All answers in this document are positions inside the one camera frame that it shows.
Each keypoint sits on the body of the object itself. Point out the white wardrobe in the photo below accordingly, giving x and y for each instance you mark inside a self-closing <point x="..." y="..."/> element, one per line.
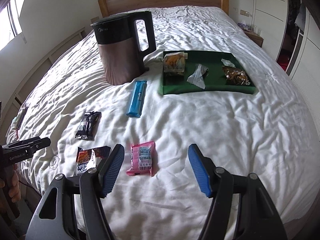
<point x="275" y="17"/>

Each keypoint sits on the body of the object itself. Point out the white and brown cake packet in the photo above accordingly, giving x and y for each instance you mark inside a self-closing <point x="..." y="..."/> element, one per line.
<point x="86" y="158"/>

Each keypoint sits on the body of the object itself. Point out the window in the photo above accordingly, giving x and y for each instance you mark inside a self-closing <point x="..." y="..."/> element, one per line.
<point x="15" y="17"/>

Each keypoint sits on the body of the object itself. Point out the small items on nightstand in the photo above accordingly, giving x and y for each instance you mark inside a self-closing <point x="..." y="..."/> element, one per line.
<point x="243" y="26"/>

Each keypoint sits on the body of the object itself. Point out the green tray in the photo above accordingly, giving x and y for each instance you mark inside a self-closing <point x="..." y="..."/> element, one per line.
<point x="215" y="80"/>

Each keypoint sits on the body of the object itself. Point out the copper and black electric kettle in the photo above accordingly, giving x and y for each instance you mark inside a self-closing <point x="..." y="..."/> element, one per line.
<point x="120" y="60"/>

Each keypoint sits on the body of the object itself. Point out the blue snack bar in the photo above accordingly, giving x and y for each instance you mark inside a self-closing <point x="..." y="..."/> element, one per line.
<point x="136" y="98"/>

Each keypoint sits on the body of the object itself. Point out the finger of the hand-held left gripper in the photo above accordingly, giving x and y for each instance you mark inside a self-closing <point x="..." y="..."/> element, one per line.
<point x="27" y="141"/>
<point x="41" y="145"/>

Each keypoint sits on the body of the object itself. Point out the brown patterned snack packet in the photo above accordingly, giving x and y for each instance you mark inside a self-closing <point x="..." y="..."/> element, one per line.
<point x="236" y="76"/>

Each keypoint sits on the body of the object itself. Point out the dark flat device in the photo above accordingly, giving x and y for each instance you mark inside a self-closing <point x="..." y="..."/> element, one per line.
<point x="22" y="116"/>

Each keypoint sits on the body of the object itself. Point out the clear bag of orange snacks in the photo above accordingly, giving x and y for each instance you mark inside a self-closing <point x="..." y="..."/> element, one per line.
<point x="173" y="63"/>

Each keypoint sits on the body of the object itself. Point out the wall switch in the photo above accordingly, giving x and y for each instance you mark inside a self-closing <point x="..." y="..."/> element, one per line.
<point x="245" y="12"/>
<point x="94" y="19"/>

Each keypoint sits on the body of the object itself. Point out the hanging clothes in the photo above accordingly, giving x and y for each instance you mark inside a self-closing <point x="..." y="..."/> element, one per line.
<point x="296" y="10"/>

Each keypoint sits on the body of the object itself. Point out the small green packet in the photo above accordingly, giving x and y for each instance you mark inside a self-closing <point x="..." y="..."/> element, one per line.
<point x="228" y="63"/>

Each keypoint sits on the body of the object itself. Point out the wooden nightstand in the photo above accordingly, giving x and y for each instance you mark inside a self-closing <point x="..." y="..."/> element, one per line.
<point x="255" y="38"/>

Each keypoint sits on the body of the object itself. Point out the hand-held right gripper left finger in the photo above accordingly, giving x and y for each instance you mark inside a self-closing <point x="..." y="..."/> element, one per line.
<point x="112" y="172"/>

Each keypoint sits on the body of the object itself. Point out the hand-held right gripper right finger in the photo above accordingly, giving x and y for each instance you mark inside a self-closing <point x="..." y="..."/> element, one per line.
<point x="200" y="172"/>

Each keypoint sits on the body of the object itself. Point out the silver snack packet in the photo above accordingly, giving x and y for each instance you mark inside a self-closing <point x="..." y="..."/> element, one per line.
<point x="197" y="76"/>

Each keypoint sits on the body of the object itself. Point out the black snack packet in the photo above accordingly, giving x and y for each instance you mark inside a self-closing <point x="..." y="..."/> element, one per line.
<point x="88" y="126"/>

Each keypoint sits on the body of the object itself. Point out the white bed blanket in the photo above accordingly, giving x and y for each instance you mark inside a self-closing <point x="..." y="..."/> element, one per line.
<point x="200" y="120"/>

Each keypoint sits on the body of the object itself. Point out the person's left hand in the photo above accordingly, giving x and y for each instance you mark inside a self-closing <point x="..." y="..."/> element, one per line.
<point x="15" y="192"/>

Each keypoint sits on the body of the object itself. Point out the pink snack packet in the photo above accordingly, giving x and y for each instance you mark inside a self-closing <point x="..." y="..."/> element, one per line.
<point x="141" y="158"/>

